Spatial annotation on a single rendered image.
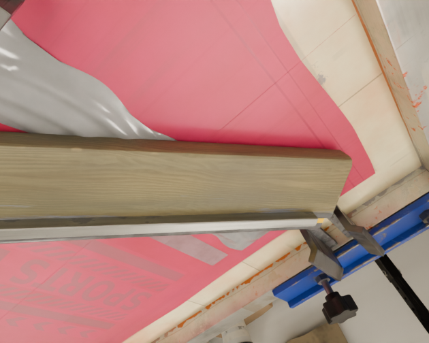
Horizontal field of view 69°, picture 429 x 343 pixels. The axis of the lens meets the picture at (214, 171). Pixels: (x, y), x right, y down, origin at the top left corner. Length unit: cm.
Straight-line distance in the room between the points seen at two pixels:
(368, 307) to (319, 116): 201
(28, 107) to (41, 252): 18
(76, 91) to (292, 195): 22
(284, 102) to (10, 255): 33
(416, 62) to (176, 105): 20
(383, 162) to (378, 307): 187
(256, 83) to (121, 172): 14
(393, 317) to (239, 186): 199
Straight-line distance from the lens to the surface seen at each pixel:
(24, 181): 28
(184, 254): 42
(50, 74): 26
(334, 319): 47
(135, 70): 26
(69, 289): 46
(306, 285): 50
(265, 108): 30
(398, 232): 49
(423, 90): 34
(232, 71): 27
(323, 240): 45
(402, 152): 45
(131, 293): 48
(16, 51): 26
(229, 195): 30
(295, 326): 243
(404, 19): 29
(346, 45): 31
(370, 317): 227
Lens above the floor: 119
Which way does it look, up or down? 47 degrees down
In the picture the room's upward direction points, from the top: 159 degrees clockwise
